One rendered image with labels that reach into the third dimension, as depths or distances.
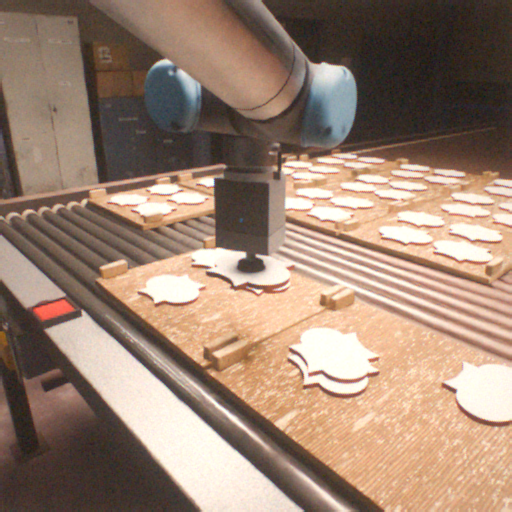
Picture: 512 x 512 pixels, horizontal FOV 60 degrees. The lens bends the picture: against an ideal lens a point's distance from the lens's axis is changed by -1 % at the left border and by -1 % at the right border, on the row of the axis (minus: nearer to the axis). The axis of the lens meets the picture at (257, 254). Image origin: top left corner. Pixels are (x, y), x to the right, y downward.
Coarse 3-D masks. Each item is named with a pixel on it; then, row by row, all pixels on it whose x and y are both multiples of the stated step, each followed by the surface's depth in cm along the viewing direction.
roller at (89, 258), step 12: (24, 216) 146; (36, 216) 143; (36, 228) 138; (48, 228) 133; (60, 240) 125; (72, 240) 122; (72, 252) 118; (84, 252) 114; (96, 264) 108; (108, 264) 107
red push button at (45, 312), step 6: (42, 306) 85; (48, 306) 85; (54, 306) 85; (60, 306) 85; (66, 306) 85; (36, 312) 83; (42, 312) 83; (48, 312) 83; (54, 312) 83; (60, 312) 83; (42, 318) 81; (48, 318) 81
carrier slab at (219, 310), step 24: (168, 264) 103; (120, 288) 91; (216, 288) 91; (312, 288) 91; (144, 312) 82; (168, 312) 82; (192, 312) 82; (216, 312) 82; (240, 312) 82; (264, 312) 82; (288, 312) 82; (312, 312) 82; (168, 336) 74; (192, 336) 74; (216, 336) 74; (240, 336) 74; (264, 336) 75; (192, 360) 69
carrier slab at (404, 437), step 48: (288, 336) 74; (384, 336) 74; (432, 336) 74; (240, 384) 63; (288, 384) 63; (384, 384) 63; (432, 384) 63; (288, 432) 54; (336, 432) 54; (384, 432) 54; (432, 432) 54; (480, 432) 54; (336, 480) 49; (384, 480) 48; (432, 480) 48; (480, 480) 48
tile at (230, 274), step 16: (224, 256) 71; (240, 256) 71; (256, 256) 71; (208, 272) 66; (224, 272) 65; (240, 272) 65; (256, 272) 65; (272, 272) 65; (288, 272) 65; (240, 288) 62; (256, 288) 62; (272, 288) 62
